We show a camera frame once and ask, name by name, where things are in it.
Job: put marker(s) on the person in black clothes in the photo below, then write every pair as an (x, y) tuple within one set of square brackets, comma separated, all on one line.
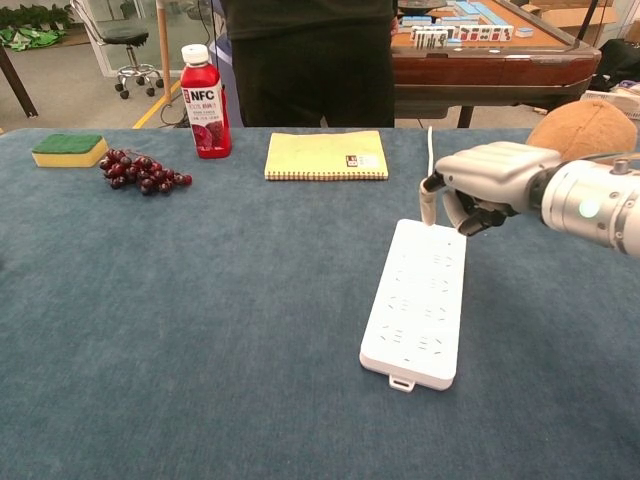
[(310, 65)]

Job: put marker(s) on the light wooden pole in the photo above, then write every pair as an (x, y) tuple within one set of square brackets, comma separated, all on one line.
[(164, 60)]

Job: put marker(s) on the dark wooden mahjong table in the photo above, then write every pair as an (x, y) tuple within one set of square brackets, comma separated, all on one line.
[(500, 70)]

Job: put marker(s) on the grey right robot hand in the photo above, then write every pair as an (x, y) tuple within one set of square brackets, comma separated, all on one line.
[(495, 167)]

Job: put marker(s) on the red NFC juice bottle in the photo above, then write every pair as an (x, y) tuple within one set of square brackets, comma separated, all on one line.
[(205, 100)]

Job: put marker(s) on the cardboard box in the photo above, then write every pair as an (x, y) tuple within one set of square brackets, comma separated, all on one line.
[(565, 12)]

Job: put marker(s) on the yellow sponge with green pad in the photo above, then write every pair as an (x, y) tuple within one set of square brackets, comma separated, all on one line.
[(65, 150)]

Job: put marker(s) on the dark red grape bunch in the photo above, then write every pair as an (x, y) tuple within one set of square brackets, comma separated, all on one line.
[(140, 172)]

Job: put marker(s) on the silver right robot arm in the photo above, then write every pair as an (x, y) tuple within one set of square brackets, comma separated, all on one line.
[(590, 210)]

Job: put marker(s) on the row of standing mahjong tiles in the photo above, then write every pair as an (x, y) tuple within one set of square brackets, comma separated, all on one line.
[(465, 35)]

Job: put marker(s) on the white plastic basket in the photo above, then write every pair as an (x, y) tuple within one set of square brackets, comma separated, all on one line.
[(615, 102)]

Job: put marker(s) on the black bag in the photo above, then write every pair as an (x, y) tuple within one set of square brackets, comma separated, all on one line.
[(620, 62)]

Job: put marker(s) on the long blue mahjong tile wall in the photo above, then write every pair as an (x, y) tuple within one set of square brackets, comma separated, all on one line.
[(440, 20)]

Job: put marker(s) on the white power strip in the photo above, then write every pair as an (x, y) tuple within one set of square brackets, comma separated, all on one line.
[(420, 300)]

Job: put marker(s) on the black stool chair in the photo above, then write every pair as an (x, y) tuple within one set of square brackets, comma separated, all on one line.
[(131, 37)]

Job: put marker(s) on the green plants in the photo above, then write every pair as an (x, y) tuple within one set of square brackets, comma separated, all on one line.
[(30, 20)]

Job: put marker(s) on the blue tablecloth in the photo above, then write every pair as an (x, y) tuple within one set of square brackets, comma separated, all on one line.
[(200, 325)]

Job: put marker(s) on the yellow spiral notebook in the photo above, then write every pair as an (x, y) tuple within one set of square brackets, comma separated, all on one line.
[(320, 152)]

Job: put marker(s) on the brown plush toy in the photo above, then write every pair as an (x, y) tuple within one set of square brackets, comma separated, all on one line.
[(585, 125)]

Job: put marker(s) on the dark table leg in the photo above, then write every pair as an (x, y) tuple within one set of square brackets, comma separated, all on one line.
[(20, 85)]

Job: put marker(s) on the single blue mahjong tile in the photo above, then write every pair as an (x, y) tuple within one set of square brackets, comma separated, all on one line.
[(524, 32)]

